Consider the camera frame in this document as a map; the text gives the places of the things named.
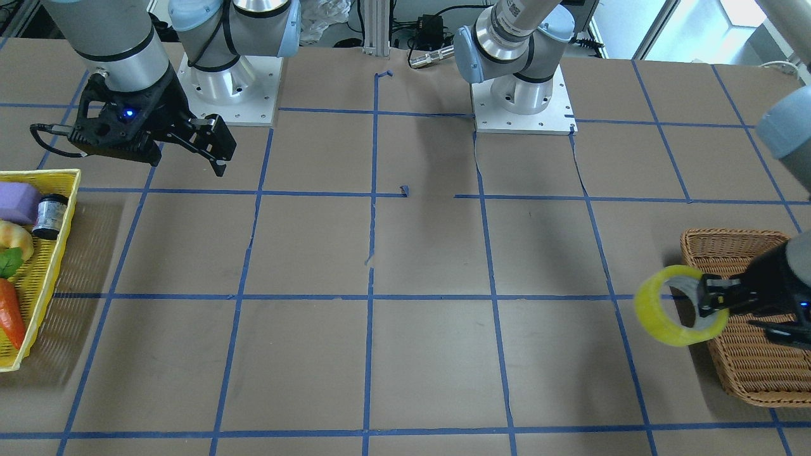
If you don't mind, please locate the orange toy carrot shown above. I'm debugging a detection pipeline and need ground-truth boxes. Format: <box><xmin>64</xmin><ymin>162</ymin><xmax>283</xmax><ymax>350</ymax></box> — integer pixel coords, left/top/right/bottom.
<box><xmin>1</xmin><ymin>277</ymin><xmax>27</xmax><ymax>350</ymax></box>

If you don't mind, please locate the yellow woven basket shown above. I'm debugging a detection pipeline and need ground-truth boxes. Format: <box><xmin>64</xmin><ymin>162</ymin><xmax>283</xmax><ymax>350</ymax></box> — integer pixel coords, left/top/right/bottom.
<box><xmin>1</xmin><ymin>168</ymin><xmax>82</xmax><ymax>372</ymax></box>

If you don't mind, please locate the purple block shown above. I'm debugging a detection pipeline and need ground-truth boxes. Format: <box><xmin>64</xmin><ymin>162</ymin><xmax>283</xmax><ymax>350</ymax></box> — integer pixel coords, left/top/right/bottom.
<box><xmin>1</xmin><ymin>182</ymin><xmax>42</xmax><ymax>225</ymax></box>

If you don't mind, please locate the small dark jar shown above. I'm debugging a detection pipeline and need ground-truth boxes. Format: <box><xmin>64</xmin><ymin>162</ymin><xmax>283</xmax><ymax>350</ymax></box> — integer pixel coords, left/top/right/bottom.
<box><xmin>32</xmin><ymin>193</ymin><xmax>69</xmax><ymax>241</ymax></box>

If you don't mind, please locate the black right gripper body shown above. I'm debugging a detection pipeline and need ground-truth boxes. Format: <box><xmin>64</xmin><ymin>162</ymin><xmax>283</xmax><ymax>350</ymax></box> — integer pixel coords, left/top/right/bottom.
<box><xmin>67</xmin><ymin>65</ymin><xmax>196</xmax><ymax>167</ymax></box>

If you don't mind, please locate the green toy leaf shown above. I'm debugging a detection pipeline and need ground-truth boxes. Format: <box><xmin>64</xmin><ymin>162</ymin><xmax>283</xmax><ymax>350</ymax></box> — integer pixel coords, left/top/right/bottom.
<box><xmin>0</xmin><ymin>246</ymin><xmax>24</xmax><ymax>279</ymax></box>

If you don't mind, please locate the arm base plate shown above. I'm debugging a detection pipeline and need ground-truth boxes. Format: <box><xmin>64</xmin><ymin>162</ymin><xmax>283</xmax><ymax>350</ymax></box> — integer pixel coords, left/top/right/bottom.
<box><xmin>177</xmin><ymin>55</ymin><xmax>286</xmax><ymax>127</ymax></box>
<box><xmin>470</xmin><ymin>65</ymin><xmax>578</xmax><ymax>136</ymax></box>

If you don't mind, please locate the brown wicker basket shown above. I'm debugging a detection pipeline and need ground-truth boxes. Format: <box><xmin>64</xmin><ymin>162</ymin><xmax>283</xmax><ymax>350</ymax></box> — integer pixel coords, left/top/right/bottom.
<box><xmin>680</xmin><ymin>228</ymin><xmax>810</xmax><ymax>408</ymax></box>

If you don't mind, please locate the aluminium frame post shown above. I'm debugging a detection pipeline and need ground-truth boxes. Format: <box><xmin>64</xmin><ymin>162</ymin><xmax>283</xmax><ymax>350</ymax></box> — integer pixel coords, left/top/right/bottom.
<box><xmin>357</xmin><ymin>1</ymin><xmax>393</xmax><ymax>60</ymax></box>

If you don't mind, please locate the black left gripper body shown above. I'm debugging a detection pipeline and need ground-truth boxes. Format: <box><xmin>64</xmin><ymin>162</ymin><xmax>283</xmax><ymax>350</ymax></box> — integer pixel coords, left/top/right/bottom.
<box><xmin>728</xmin><ymin>236</ymin><xmax>810</xmax><ymax>317</ymax></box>

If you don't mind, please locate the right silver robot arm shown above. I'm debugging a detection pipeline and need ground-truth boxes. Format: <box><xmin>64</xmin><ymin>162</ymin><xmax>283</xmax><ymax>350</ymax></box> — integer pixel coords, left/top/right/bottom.
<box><xmin>30</xmin><ymin>1</ymin><xmax>301</xmax><ymax>177</ymax></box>

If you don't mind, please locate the yellow toy croissant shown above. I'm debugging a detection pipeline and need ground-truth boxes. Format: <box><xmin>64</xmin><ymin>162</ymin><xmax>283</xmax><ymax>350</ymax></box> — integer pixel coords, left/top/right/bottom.
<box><xmin>1</xmin><ymin>220</ymin><xmax>34</xmax><ymax>262</ymax></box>

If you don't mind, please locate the yellow tape roll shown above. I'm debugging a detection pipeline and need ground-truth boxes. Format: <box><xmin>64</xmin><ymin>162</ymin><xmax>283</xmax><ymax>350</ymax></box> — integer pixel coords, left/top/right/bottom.
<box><xmin>632</xmin><ymin>265</ymin><xmax>730</xmax><ymax>347</ymax></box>

